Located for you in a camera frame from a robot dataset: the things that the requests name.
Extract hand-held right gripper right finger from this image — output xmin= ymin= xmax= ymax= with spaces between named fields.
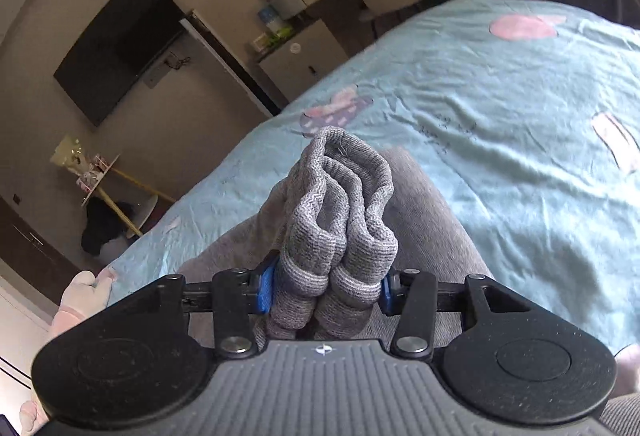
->
xmin=381 ymin=269 xmax=521 ymax=362

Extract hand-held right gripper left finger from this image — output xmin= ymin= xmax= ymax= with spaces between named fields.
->
xmin=150 ymin=261 xmax=278 ymax=359

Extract grey knit pants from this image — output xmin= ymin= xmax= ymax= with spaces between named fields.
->
xmin=172 ymin=126 xmax=501 ymax=353

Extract black bag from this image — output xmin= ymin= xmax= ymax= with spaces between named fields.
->
xmin=80 ymin=198 xmax=144 ymax=258

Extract pink white plush toy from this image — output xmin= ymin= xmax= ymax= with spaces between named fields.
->
xmin=19 ymin=269 xmax=117 ymax=436

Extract round side table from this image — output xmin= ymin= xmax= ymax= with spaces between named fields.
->
xmin=50 ymin=133 xmax=177 ymax=238

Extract light blue printed bedsheet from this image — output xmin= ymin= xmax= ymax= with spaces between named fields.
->
xmin=95 ymin=0 xmax=640 ymax=367

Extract small white cabinet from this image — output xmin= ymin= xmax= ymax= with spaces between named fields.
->
xmin=257 ymin=20 xmax=351 ymax=106

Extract dark low cabinet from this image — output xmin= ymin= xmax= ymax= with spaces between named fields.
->
xmin=0 ymin=195 xmax=82 ymax=308

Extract green packet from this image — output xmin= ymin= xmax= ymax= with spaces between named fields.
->
xmin=252 ymin=26 xmax=295 ymax=53

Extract blue packet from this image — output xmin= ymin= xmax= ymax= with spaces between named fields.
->
xmin=257 ymin=5 xmax=287 ymax=34

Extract black wall television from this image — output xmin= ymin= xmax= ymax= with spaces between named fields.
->
xmin=52 ymin=0 xmax=189 ymax=128

